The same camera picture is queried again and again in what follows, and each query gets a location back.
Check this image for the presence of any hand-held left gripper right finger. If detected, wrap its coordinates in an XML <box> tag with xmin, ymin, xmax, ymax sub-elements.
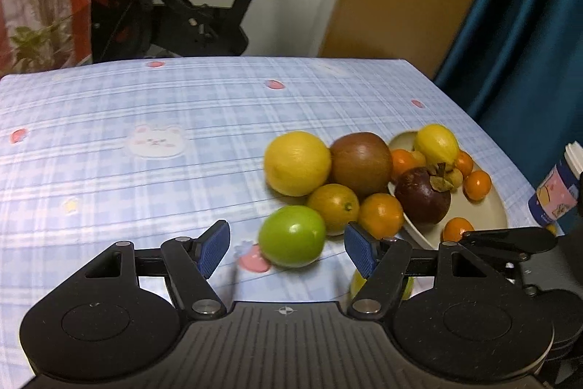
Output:
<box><xmin>344</xmin><ymin>222</ymin><xmax>506</xmax><ymax>320</ymax></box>

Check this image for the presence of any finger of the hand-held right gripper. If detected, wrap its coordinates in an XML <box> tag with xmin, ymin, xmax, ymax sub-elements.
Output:
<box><xmin>459</xmin><ymin>227</ymin><xmax>559</xmax><ymax>262</ymax></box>

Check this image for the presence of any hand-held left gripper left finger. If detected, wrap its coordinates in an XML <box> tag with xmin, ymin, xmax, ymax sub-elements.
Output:
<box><xmin>64</xmin><ymin>219</ymin><xmax>231</xmax><ymax>320</ymax></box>

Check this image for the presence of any beige round plate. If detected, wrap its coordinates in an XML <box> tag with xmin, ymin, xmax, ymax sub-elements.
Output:
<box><xmin>387</xmin><ymin>131</ymin><xmax>508</xmax><ymax>250</ymax></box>

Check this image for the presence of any small orange mandarin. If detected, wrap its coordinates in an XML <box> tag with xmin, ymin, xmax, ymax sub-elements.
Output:
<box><xmin>463</xmin><ymin>170</ymin><xmax>493</xmax><ymax>202</ymax></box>
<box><xmin>389</xmin><ymin>149</ymin><xmax>426</xmax><ymax>184</ymax></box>
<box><xmin>454</xmin><ymin>151</ymin><xmax>474</xmax><ymax>178</ymax></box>
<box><xmin>358</xmin><ymin>193</ymin><xmax>405</xmax><ymax>240</ymax></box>
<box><xmin>443</xmin><ymin>217</ymin><xmax>475</xmax><ymax>243</ymax></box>

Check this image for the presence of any yellowish green-tinged orange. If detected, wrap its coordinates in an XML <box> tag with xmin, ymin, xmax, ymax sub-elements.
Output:
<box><xmin>306</xmin><ymin>184</ymin><xmax>360</xmax><ymax>236</ymax></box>

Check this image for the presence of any dark purple mangosteen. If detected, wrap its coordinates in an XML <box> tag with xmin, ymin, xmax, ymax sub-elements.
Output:
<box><xmin>394</xmin><ymin>162</ymin><xmax>463</xmax><ymax>226</ymax></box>

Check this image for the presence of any brown round fruit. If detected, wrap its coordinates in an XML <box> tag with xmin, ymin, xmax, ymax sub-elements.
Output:
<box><xmin>330</xmin><ymin>132</ymin><xmax>393</xmax><ymax>198</ymax></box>

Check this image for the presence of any round dimpled yellow citrus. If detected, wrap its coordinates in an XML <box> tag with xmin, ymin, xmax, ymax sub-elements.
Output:
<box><xmin>264</xmin><ymin>131</ymin><xmax>332</xmax><ymax>197</ymax></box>

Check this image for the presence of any smooth oval yellow lemon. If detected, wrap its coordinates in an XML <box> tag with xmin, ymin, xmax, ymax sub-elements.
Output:
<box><xmin>414</xmin><ymin>124</ymin><xmax>460</xmax><ymax>167</ymax></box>

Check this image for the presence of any printed paper cup white lid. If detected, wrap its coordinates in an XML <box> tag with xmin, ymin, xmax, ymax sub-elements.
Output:
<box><xmin>527</xmin><ymin>143</ymin><xmax>583</xmax><ymax>226</ymax></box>

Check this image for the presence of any blue plaid tablecloth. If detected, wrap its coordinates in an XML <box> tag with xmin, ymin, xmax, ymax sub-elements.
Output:
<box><xmin>0</xmin><ymin>56</ymin><xmax>570</xmax><ymax>389</ymax></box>

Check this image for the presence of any dark blue curtain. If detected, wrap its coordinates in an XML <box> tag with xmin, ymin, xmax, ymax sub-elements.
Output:
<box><xmin>433</xmin><ymin>0</ymin><xmax>583</xmax><ymax>189</ymax></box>

